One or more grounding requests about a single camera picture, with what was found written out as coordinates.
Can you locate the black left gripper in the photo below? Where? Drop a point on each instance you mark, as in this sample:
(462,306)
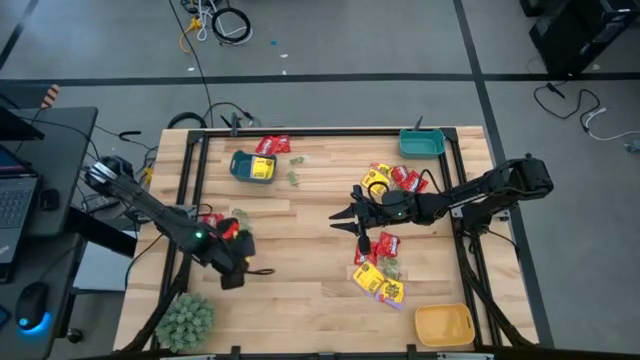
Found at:
(230,257)

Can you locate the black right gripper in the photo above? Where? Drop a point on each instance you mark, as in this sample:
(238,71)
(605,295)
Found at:
(382,212)

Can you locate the red candy pack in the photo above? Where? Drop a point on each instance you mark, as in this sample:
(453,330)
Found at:
(266,145)
(284,144)
(359,260)
(230,230)
(212,220)
(414,183)
(399,173)
(388,245)

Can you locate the clear green candy pack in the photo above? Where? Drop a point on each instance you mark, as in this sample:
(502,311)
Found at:
(297,160)
(242,218)
(293,178)
(390,267)

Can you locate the yellow plastic bin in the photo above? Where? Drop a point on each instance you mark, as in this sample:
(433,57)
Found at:
(444,326)

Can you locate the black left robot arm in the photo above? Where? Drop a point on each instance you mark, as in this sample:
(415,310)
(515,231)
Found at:
(150,207)

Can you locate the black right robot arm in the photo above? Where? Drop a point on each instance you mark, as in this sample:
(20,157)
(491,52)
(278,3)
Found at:
(475,192)

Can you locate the green artificial plant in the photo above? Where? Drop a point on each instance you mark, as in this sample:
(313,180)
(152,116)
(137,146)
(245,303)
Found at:
(186,322)

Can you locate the dark teal plastic bin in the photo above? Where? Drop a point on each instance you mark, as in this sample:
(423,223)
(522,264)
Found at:
(242,170)

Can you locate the light teal plastic bin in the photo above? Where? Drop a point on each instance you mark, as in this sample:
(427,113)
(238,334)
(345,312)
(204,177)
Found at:
(421,145)

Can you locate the black floor tape strip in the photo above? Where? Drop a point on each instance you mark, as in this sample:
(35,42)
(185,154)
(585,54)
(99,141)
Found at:
(467,40)
(350,78)
(20,30)

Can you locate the black caster wheel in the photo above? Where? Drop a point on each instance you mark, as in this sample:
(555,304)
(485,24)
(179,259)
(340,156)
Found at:
(75,335)

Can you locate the small black mouse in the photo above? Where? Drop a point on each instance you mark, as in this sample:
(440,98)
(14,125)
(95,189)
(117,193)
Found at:
(49,199)

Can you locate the black desk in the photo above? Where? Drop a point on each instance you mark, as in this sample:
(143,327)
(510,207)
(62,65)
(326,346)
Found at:
(65,150)

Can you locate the black computer mouse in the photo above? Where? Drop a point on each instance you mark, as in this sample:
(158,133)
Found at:
(31,302)

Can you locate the grey laptop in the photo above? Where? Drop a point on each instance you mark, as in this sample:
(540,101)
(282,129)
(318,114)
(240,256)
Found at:
(15,210)

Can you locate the black monitor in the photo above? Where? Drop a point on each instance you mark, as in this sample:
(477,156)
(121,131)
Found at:
(17,127)

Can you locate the grey blue plug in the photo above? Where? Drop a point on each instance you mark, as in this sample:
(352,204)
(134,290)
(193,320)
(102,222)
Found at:
(634,146)

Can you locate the black computer tower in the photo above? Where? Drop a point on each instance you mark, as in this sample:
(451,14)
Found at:
(585,30)

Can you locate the black aluminium table frame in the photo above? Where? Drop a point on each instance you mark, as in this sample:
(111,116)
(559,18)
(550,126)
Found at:
(325,132)

